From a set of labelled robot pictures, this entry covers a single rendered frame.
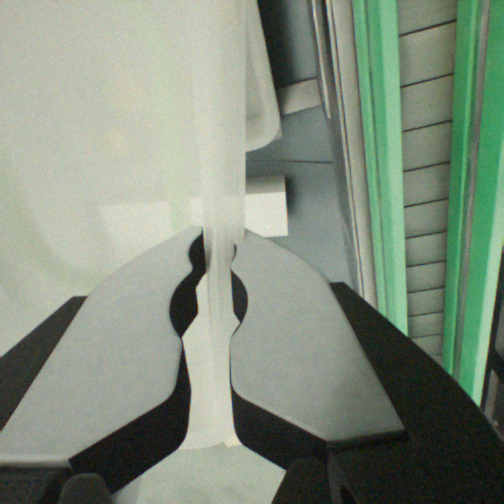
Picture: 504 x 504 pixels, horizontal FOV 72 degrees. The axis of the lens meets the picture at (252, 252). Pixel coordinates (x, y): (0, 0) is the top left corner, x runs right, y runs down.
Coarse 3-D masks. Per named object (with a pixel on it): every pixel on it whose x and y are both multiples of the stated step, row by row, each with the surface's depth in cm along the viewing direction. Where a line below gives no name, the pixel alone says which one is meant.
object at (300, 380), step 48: (240, 288) 9; (288, 288) 8; (240, 336) 7; (288, 336) 7; (336, 336) 7; (240, 384) 6; (288, 384) 6; (336, 384) 6; (240, 432) 7; (288, 432) 6; (336, 432) 5; (384, 432) 5
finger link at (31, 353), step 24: (72, 312) 8; (48, 336) 7; (0, 360) 7; (24, 360) 7; (0, 384) 6; (24, 384) 6; (0, 408) 6; (0, 432) 6; (0, 480) 5; (24, 480) 5; (48, 480) 5
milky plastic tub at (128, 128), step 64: (0, 0) 13; (64, 0) 13; (128, 0) 13; (192, 0) 7; (0, 64) 15; (64, 64) 14; (128, 64) 14; (192, 64) 8; (0, 128) 16; (64, 128) 16; (128, 128) 16; (192, 128) 15; (0, 192) 18; (64, 192) 18; (128, 192) 17; (192, 192) 17; (0, 256) 20; (64, 256) 20; (128, 256) 19; (0, 320) 21; (192, 384) 18; (192, 448) 16
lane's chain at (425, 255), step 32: (352, 0) 27; (416, 0) 26; (448, 0) 26; (416, 32) 27; (448, 32) 27; (416, 64) 29; (448, 64) 28; (416, 96) 30; (448, 96) 30; (448, 128) 31; (416, 160) 33; (448, 160) 33; (416, 192) 34; (448, 192) 34; (416, 224) 36; (416, 256) 38; (416, 288) 41; (416, 320) 43
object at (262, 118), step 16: (256, 0) 30; (256, 16) 31; (256, 32) 31; (256, 48) 32; (256, 64) 33; (256, 80) 40; (272, 80) 33; (256, 96) 41; (272, 96) 34; (256, 112) 42; (272, 112) 35; (256, 128) 39; (272, 128) 36; (256, 144) 37
